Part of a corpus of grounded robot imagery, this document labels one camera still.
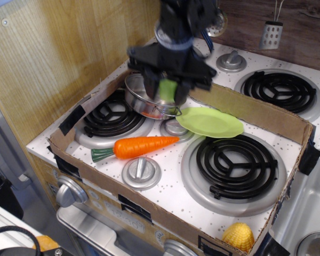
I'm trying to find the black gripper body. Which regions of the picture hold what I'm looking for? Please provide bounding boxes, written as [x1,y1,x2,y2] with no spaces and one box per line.
[127,43,217,90]

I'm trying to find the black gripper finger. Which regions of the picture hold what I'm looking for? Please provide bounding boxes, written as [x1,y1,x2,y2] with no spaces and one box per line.
[174,78,195,105]
[143,70,163,99]

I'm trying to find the light green toy broccoli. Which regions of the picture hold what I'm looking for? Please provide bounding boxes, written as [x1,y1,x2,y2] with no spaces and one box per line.
[159,79,177,103]

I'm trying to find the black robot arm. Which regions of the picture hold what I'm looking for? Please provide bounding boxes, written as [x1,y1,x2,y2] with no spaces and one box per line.
[127,1,220,105]

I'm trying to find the small silver metal pan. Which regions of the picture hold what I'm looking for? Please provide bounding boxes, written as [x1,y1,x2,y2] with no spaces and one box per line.
[125,73,182,120]

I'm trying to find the middle silver stove knob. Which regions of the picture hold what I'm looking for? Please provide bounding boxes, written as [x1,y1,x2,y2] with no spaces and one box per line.
[159,119,194,143]

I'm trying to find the silver stove knob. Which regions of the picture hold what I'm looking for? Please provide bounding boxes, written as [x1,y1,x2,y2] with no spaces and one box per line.
[159,119,194,143]
[122,157,162,191]
[216,50,247,73]

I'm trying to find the light green plastic plate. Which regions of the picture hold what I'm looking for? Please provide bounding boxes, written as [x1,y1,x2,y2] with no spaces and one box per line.
[176,107,244,138]

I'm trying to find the hanging silver strainer ladle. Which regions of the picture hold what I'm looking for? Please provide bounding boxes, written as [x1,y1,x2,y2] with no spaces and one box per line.
[206,9,228,37]

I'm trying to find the back silver stove knob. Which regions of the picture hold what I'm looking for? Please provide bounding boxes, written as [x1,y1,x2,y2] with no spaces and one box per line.
[216,50,247,73]

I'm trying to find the front left black burner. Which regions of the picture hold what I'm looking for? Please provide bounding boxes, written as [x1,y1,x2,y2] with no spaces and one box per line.
[84,90,145,138]

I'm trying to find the brown cardboard fence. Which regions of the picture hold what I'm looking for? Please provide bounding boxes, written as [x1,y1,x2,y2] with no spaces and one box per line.
[49,69,320,255]

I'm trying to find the orange toy carrot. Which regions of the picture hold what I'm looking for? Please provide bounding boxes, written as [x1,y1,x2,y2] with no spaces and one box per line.
[91,137,180,163]

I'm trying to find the hanging silver grater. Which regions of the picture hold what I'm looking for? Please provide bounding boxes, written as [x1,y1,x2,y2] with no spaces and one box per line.
[259,1,284,50]

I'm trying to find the front silver stove knob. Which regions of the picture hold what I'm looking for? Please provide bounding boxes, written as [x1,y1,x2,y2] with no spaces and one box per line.
[122,157,162,191]

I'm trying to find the front right black burner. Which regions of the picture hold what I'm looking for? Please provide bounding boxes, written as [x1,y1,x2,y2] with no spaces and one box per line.
[196,134,279,201]

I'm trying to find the back right black burner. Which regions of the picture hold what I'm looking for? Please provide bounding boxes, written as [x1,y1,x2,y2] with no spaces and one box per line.
[240,71,316,114]

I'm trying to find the silver oven front knob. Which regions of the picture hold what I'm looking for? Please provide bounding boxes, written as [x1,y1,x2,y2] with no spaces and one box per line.
[56,175,89,207]

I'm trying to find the silver oven knob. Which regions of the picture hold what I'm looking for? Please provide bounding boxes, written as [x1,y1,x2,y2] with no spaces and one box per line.
[56,175,89,207]
[163,239,197,256]

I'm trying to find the yellow toy corn cob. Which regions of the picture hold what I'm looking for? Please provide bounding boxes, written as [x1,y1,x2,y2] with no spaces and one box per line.
[222,222,255,253]

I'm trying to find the silver toy sink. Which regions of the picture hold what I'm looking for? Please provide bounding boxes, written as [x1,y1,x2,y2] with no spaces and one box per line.
[268,157,320,255]

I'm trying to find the orange object bottom left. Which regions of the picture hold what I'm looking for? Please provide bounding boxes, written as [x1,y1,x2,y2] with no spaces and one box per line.
[36,235,59,252]

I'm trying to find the silver oven door handle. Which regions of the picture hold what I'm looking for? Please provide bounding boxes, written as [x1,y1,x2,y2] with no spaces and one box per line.
[56,205,166,256]

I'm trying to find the black cable bottom left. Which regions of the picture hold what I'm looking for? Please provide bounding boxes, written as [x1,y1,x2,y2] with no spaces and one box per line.
[0,225,41,256]

